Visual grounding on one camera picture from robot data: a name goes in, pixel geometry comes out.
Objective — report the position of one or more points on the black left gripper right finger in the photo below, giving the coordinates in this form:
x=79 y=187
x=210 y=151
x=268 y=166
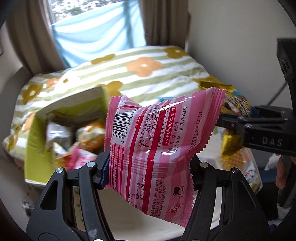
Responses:
x=240 y=217

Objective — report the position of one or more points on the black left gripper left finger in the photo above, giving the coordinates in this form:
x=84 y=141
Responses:
x=69 y=207

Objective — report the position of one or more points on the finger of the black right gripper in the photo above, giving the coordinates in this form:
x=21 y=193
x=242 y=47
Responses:
x=231 y=122

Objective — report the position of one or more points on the yellow black snack bag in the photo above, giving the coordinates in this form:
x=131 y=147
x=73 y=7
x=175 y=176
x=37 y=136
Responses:
x=234 y=104

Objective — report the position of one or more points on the pink striped snack bag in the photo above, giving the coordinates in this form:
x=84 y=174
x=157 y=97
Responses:
x=151 y=147

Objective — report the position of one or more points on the person's right hand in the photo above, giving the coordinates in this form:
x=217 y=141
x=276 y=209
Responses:
x=281 y=177

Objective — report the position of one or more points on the waffle print snack bag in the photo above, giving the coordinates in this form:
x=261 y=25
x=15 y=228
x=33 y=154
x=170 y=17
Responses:
x=243 y=160

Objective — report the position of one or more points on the striped floral blanket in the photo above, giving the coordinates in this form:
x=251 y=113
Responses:
x=143 y=74

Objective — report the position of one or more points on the green yellow storage box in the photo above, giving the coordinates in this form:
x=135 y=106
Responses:
x=66 y=133

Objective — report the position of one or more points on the brown right curtain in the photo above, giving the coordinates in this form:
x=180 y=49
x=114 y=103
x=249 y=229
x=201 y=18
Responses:
x=165 y=22

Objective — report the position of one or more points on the brown curtain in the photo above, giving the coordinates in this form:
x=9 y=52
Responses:
x=165 y=22
x=31 y=36

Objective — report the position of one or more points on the light blue hanging cloth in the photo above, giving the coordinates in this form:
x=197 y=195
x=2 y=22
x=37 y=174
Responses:
x=99 y=32

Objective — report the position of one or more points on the brown left curtain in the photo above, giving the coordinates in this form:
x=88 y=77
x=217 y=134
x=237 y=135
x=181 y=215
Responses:
x=31 y=36

